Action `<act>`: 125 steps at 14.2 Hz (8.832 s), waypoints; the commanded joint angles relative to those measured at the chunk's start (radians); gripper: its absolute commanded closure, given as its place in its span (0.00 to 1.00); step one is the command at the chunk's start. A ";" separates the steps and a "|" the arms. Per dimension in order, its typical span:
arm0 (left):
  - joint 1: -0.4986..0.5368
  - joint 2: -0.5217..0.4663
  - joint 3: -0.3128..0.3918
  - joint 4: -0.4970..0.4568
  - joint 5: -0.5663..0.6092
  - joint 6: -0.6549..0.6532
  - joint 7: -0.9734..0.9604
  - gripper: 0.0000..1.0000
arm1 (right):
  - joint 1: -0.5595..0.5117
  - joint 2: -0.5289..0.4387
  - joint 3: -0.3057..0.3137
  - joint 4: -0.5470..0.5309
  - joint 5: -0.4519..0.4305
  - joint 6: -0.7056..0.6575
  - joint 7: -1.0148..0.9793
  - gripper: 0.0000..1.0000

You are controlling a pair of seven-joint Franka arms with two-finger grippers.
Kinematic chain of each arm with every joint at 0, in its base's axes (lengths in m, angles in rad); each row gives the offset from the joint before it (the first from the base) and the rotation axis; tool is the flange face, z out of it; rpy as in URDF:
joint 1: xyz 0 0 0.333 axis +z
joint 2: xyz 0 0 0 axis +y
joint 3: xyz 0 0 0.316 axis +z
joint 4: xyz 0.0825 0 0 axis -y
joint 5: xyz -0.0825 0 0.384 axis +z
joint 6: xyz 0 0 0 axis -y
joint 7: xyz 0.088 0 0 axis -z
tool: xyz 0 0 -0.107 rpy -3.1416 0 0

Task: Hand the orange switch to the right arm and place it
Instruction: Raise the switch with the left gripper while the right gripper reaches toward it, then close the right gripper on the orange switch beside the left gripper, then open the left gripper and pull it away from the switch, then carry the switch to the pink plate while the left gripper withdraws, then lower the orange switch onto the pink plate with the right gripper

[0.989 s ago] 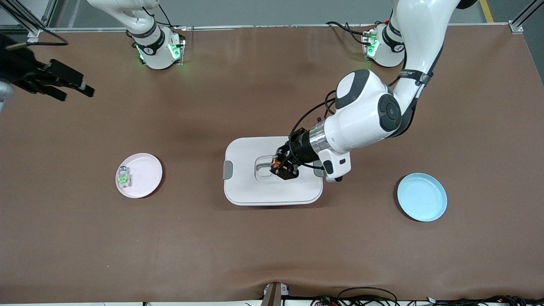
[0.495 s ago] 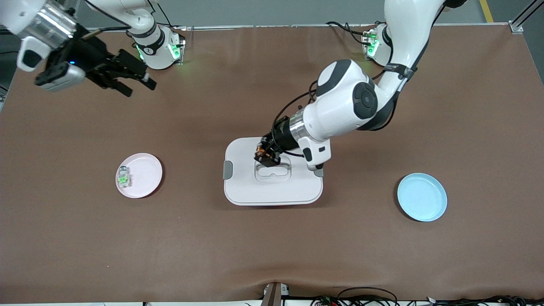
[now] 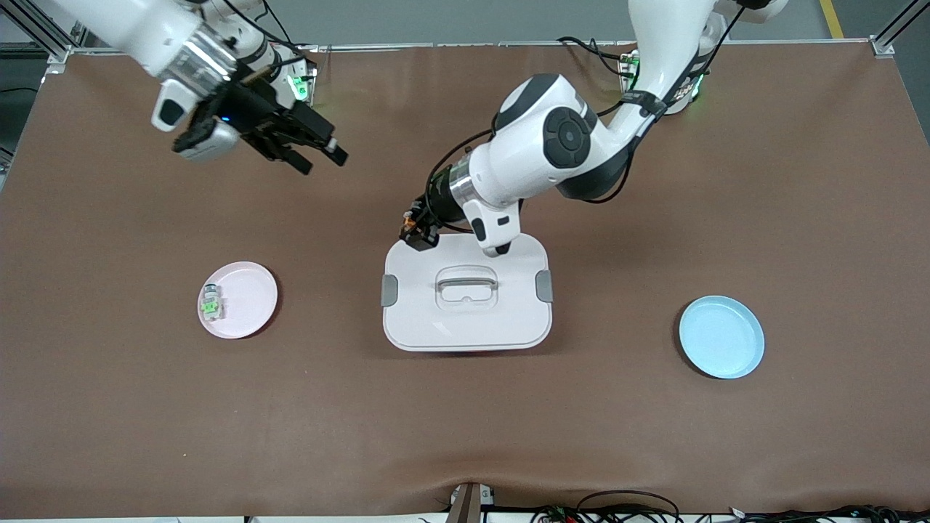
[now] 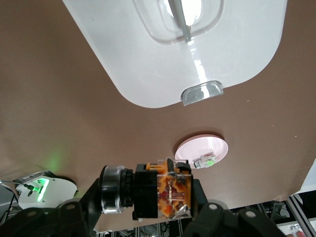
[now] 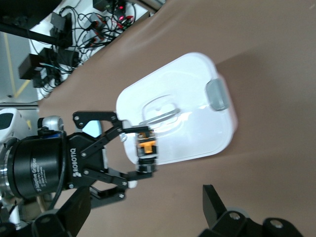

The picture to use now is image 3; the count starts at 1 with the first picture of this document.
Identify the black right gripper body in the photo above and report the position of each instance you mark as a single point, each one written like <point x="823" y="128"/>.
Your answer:
<point x="252" y="110"/>

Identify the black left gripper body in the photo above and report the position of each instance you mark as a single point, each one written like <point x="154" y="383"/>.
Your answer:
<point x="441" y="206"/>

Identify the small black orange bottle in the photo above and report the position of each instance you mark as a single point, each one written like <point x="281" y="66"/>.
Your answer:
<point x="409" y="220"/>

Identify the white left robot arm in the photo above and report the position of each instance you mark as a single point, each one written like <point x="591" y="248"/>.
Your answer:
<point x="538" y="145"/>

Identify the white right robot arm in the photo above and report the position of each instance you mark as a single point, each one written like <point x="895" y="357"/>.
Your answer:
<point x="145" y="29"/>

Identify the grey box latch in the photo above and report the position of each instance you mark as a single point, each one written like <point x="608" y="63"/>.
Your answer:
<point x="389" y="290"/>
<point x="544" y="286"/>

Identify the white lidded storage box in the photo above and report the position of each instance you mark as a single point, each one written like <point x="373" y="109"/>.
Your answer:
<point x="465" y="327"/>

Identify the pink round plate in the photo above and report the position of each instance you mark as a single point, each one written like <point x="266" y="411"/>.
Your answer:
<point x="251" y="298"/>

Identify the small green-labelled bottle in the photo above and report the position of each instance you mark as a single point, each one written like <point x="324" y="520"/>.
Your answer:
<point x="211" y="305"/>

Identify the light blue round plate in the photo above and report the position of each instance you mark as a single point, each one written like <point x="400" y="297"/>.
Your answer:
<point x="721" y="338"/>

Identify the aluminium table edge rail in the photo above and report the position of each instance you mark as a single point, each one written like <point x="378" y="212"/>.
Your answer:
<point x="436" y="46"/>

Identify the aluminium frame strut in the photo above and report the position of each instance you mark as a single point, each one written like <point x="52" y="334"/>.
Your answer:
<point x="36" y="33"/>
<point x="890" y="36"/>

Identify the brown upright post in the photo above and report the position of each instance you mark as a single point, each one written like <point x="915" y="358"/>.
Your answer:
<point x="465" y="508"/>

